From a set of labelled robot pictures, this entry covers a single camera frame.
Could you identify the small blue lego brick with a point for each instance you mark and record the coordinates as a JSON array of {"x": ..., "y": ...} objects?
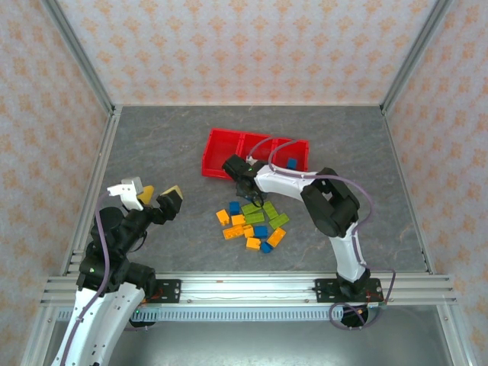
[
  {"x": 261, "y": 231},
  {"x": 291, "y": 163},
  {"x": 234, "y": 207},
  {"x": 267, "y": 248}
]

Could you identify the small orange lego brick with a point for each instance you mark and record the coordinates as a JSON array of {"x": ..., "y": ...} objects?
[
  {"x": 238, "y": 219},
  {"x": 222, "y": 216},
  {"x": 248, "y": 230},
  {"x": 252, "y": 243}
]

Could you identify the aluminium side rail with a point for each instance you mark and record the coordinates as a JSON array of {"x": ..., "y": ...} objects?
[
  {"x": 94, "y": 190},
  {"x": 397, "y": 152}
]

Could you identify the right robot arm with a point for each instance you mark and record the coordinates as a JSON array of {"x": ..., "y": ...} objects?
[{"x": 282, "y": 183}]

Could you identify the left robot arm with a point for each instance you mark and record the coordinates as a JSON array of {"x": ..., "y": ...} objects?
[{"x": 110, "y": 316}]

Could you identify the long orange lego brick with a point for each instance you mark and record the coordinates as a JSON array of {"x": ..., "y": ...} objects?
[
  {"x": 233, "y": 231},
  {"x": 277, "y": 236}
]

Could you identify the aluminium frame leg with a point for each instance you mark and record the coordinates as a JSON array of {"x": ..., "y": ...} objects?
[
  {"x": 40, "y": 335},
  {"x": 455, "y": 335}
]

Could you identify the wide aluminium base rail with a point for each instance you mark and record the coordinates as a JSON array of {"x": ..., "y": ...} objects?
[{"x": 248, "y": 289}]

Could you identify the aluminium upright post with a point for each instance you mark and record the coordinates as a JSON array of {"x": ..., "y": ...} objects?
[
  {"x": 82, "y": 57},
  {"x": 413, "y": 57}
]

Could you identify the long green lego brick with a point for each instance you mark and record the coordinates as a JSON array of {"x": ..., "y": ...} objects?
[
  {"x": 270, "y": 209},
  {"x": 248, "y": 209},
  {"x": 254, "y": 217},
  {"x": 279, "y": 221}
]

